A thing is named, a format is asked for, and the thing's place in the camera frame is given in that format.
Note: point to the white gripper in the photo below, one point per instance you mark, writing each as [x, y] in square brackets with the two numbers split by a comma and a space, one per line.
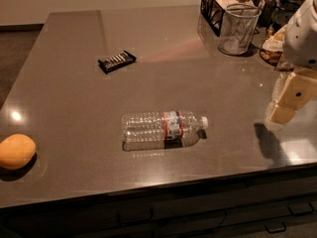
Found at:
[301, 45]

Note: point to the clear plastic water bottle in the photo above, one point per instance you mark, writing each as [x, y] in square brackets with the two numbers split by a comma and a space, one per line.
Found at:
[161, 130]

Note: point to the black snack bar packet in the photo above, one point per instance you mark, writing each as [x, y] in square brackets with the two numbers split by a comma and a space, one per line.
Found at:
[117, 61]

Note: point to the orange fruit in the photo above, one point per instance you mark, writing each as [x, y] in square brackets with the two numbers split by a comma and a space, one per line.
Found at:
[16, 151]

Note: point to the black wire napkin holder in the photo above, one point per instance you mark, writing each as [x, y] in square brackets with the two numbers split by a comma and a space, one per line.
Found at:
[213, 11]

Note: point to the black drawer handle right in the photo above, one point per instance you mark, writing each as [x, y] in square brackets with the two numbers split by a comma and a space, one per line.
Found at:
[301, 209]

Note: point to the black drawer handle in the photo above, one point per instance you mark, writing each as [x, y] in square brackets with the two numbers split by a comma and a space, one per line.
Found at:
[135, 215]
[301, 209]
[273, 228]

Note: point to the black drawer handle lower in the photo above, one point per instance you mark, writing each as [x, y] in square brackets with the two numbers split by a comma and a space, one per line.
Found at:
[273, 228]

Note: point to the black drawer handle left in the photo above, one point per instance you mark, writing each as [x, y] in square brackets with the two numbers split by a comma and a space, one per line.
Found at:
[135, 215]

